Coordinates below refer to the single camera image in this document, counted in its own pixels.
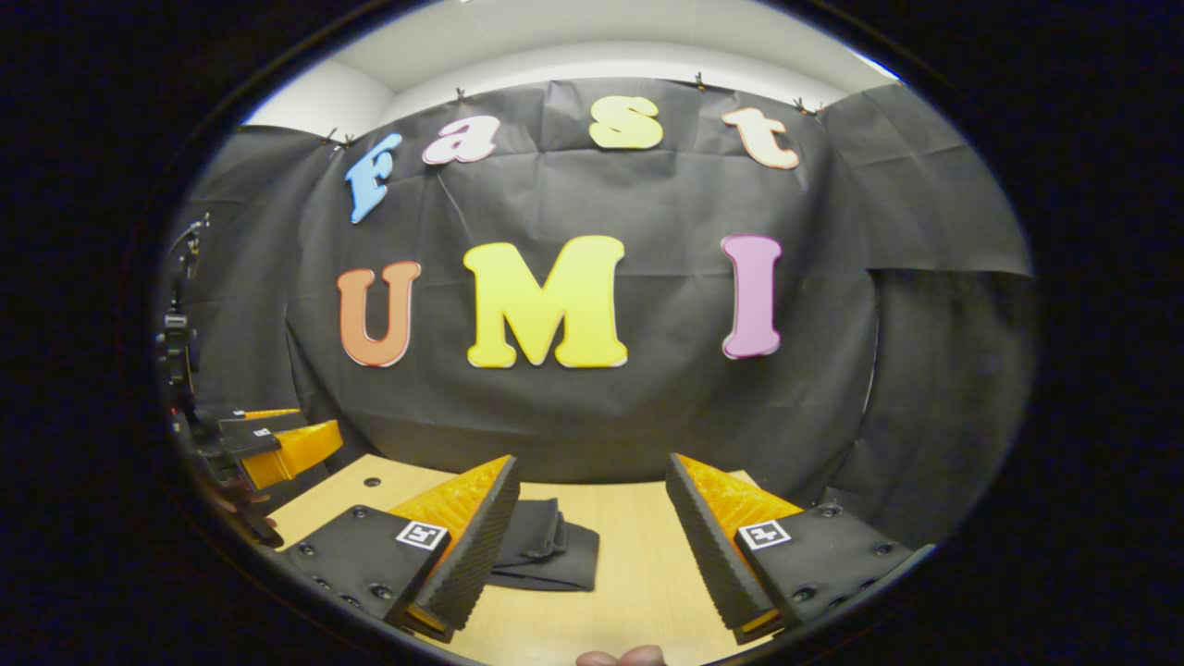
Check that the dark grey jeans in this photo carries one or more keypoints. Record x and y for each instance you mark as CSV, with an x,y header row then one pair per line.
x,y
546,550

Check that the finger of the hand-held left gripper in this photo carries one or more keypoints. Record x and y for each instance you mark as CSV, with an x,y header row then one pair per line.
x,y
296,449
264,414

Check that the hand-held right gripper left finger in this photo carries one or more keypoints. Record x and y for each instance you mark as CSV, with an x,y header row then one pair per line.
x,y
476,546

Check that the row of black cloth clips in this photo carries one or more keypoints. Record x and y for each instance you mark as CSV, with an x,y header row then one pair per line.
x,y
460,94

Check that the black backdrop cloth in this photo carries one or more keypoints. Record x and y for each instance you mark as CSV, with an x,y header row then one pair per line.
x,y
573,194

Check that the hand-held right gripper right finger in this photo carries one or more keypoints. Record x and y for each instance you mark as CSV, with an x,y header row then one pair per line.
x,y
708,546

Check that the black tripod stand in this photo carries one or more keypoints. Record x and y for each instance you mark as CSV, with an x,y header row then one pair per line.
x,y
180,342

